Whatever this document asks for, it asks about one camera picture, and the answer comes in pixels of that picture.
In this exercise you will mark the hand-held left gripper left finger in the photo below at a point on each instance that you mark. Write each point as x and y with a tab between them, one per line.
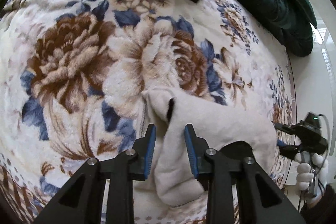
149	153

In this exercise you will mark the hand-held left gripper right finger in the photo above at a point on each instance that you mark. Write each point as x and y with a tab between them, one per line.
190	153

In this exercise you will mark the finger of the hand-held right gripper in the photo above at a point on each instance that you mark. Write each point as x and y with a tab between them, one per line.
287	149
286	128

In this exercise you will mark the beige long-sleeve shirt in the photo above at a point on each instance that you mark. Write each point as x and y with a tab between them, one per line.
223	121

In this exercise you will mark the person's right forearm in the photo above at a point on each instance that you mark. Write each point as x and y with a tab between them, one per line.
325	205

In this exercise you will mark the person's right hand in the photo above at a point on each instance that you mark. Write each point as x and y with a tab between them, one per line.
305	172

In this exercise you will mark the white headboard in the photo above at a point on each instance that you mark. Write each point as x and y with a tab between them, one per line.
315	77

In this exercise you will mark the floral plush blanket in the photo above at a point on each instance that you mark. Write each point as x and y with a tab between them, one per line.
78	56

